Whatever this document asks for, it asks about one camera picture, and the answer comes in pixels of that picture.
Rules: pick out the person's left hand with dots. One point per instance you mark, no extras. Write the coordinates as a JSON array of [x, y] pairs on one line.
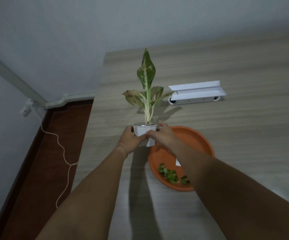
[[129, 140]]

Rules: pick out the person's right hand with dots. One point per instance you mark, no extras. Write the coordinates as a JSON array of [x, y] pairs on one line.
[[163, 137]]

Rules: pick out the person's left thumb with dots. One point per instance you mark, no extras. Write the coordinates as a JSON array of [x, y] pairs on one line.
[[140, 138]]

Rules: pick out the person's right thumb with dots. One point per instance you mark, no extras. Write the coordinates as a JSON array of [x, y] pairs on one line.
[[152, 133]]

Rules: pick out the white plant pot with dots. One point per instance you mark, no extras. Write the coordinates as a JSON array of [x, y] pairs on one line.
[[144, 132]]

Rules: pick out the person's right forearm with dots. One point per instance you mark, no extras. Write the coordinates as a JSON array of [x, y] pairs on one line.
[[234, 197]]

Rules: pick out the person's left forearm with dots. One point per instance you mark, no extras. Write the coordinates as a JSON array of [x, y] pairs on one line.
[[84, 197]]

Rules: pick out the thin wrist band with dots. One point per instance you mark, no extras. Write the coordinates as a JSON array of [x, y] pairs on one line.
[[124, 148]]

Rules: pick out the orange plastic saucer tray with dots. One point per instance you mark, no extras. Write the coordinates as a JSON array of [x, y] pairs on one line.
[[184, 147]]

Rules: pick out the white paper scrap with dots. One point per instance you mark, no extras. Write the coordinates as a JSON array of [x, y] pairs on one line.
[[178, 162]]

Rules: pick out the green variegated leafy plant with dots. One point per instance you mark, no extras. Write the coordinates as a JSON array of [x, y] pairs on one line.
[[147, 92]]

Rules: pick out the pile of green leaf cuttings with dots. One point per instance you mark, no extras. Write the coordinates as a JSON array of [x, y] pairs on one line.
[[172, 175]]

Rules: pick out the white folded desk lamp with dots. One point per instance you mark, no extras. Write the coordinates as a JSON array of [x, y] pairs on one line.
[[197, 93]]

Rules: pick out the white wall plug adapter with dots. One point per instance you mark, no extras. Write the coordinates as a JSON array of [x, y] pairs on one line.
[[27, 109]]

